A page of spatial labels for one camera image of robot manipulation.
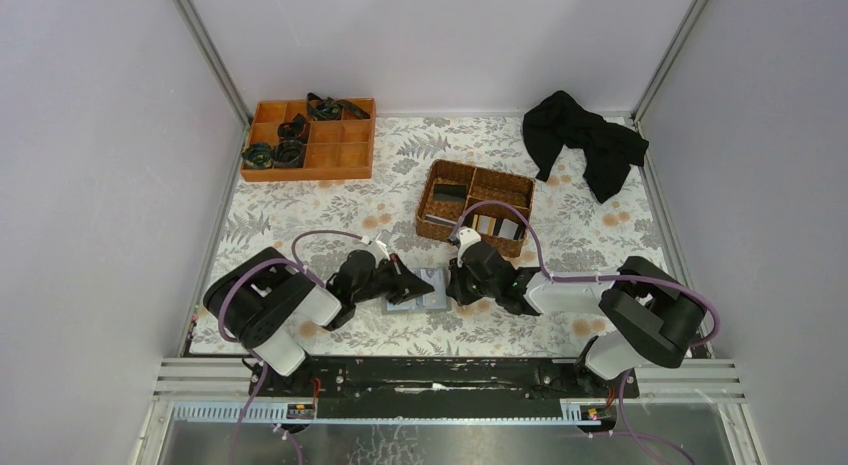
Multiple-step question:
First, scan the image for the cards stack in basket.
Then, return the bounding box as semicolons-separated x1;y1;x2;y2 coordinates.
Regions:
465;214;525;240

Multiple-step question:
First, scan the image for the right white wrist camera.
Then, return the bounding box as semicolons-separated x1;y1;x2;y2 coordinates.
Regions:
455;227;482;255

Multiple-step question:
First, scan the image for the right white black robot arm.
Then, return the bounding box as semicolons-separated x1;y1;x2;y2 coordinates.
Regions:
446;240;708;381

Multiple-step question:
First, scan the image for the floral patterned table mat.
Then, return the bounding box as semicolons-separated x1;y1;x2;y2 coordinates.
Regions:
211;117;665;357

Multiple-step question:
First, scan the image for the black strap roll top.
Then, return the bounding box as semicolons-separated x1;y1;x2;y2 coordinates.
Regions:
306;92;371;122

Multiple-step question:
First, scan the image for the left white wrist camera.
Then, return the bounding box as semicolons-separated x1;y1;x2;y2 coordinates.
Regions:
367;230;393;261

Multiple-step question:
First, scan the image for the white VIP credit card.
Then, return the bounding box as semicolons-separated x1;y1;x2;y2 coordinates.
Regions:
424;214;457;226

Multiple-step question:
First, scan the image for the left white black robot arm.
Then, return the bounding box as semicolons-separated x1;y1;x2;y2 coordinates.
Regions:
202;247;435;376

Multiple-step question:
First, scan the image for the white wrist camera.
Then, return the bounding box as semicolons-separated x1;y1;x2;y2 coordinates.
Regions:
367;230;393;261
455;227;482;255

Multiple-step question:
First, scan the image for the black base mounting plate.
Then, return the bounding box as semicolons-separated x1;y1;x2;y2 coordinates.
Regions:
249;356;640;420

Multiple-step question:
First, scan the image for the black crumpled cloth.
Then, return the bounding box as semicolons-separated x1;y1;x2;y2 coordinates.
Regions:
521;90;649;203

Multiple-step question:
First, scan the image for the black strap roll lower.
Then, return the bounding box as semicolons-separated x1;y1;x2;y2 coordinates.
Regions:
272;139;308;170

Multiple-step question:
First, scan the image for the aluminium frame rail front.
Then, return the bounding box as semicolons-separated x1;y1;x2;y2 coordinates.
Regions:
154;356;745;426

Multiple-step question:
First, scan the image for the brown wicker divided basket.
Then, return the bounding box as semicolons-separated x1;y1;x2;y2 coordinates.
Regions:
415;159;535;258

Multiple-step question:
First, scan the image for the orange compartment tray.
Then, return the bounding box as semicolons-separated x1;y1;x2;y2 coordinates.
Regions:
240;93;376;182

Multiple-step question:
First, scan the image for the grey leather card holder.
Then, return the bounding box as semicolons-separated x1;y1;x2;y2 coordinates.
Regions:
382;267;451;314

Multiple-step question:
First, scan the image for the black strap roll middle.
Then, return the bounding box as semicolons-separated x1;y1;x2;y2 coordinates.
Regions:
277;113;311;143

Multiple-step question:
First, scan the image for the black green strap roll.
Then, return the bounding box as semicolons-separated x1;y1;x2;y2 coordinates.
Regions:
241;141;276;170

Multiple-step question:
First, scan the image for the black credit card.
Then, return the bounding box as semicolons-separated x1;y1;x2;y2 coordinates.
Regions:
433;183;468;202

